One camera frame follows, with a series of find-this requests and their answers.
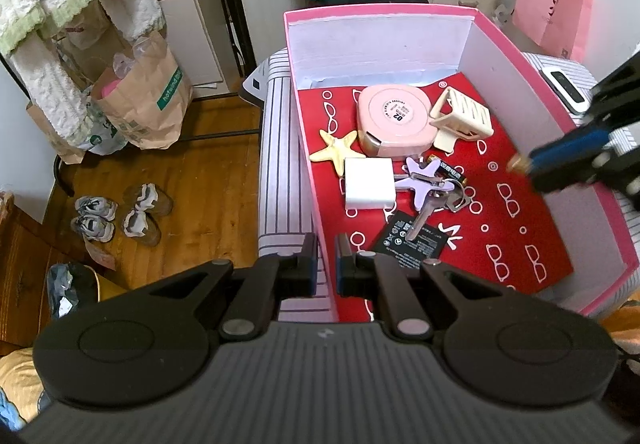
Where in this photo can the white mobile wifi router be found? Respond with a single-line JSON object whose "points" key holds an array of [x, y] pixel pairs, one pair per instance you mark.
{"points": [[571, 98]]}

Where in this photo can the pair of brown slippers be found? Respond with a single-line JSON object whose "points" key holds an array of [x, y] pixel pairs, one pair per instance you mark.
{"points": [[144, 204]]}

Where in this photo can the pink round tape measure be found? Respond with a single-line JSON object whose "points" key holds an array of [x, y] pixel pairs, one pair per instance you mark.
{"points": [[394, 121]]}

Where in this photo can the pink paper shopping bag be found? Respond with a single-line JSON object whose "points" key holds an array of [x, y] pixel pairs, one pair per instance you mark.
{"points": [[558, 27]]}

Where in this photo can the pink cardboard storage box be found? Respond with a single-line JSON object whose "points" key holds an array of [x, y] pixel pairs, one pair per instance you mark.
{"points": [[421, 43]]}

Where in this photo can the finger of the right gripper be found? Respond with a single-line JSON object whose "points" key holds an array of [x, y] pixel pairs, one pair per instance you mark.
{"points": [[617, 172], [584, 142]]}

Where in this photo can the red patterned paper liner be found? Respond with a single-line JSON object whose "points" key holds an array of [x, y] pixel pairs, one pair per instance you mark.
{"points": [[506, 234]]}

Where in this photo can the pair of grey sneakers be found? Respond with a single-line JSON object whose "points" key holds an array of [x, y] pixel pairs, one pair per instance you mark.
{"points": [[94, 220]]}

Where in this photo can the striped white tablecloth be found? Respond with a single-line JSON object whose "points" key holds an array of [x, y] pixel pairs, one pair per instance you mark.
{"points": [[284, 194]]}

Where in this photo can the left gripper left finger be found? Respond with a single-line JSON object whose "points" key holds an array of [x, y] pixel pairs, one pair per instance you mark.
{"points": [[272, 279]]}

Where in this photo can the black phone battery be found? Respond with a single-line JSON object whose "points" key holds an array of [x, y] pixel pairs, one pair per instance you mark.
{"points": [[409, 254]]}

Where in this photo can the white usb wall charger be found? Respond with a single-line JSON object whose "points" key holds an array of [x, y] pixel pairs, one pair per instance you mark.
{"points": [[369, 184]]}

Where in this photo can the black clothes rack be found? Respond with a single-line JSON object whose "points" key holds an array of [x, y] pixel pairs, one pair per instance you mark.
{"points": [[208, 39]]}

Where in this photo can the yellow starfish hair clip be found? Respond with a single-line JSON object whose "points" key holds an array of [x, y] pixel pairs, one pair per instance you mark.
{"points": [[337, 151]]}

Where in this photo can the silver keys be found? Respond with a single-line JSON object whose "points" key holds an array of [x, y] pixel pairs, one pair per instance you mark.
{"points": [[428, 198]]}

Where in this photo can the black gold aa battery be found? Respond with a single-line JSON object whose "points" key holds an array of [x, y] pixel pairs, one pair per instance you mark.
{"points": [[519, 164]]}

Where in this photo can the cream claw hair clip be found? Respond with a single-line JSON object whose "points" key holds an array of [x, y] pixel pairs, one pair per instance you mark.
{"points": [[457, 116]]}

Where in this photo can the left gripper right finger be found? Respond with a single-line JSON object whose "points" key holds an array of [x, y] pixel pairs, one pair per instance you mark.
{"points": [[378, 278]]}

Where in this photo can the brown paper shopping bag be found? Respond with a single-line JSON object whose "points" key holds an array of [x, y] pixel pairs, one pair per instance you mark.
{"points": [[145, 95]]}

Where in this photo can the purple starfish hair clip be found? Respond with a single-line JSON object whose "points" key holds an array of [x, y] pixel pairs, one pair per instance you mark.
{"points": [[422, 180]]}

